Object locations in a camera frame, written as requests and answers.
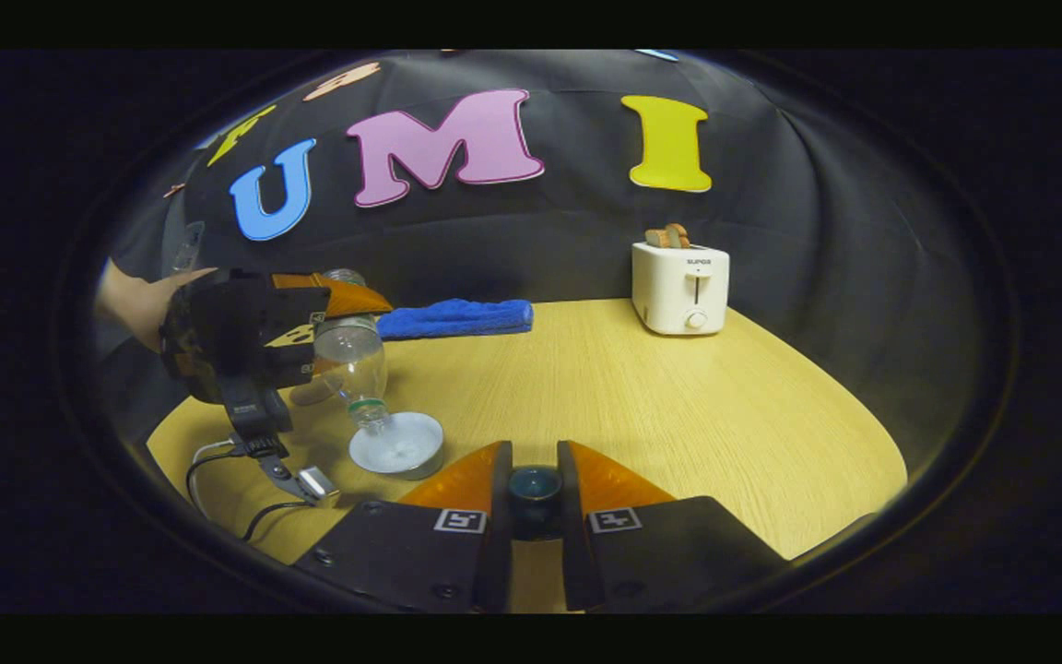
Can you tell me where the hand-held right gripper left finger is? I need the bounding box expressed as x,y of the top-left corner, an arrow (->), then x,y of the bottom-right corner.
296,440 -> 514,614

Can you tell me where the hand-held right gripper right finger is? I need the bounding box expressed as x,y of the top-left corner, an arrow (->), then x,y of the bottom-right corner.
557,440 -> 790,614

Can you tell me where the clear plastic water bottle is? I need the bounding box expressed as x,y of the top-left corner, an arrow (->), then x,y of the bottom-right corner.
313,268 -> 394,434

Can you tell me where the blue towel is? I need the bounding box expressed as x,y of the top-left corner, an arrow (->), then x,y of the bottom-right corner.
376,298 -> 535,342

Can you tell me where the black backdrop cloth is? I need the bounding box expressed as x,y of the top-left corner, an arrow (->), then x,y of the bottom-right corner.
98,51 -> 1002,462

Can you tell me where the white toaster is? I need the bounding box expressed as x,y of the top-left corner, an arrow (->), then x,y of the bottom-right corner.
631,242 -> 731,337

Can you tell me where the grey cable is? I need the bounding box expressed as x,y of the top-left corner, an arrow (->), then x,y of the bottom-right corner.
185,439 -> 242,519

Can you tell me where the black cable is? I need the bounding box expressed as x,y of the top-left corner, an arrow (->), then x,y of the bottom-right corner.
242,501 -> 313,543

